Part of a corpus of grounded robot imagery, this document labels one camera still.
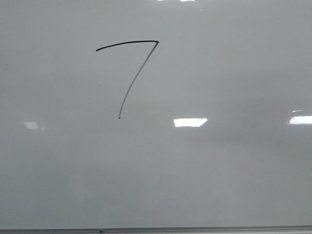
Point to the white whiteboard with aluminium frame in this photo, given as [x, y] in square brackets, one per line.
[155, 113]

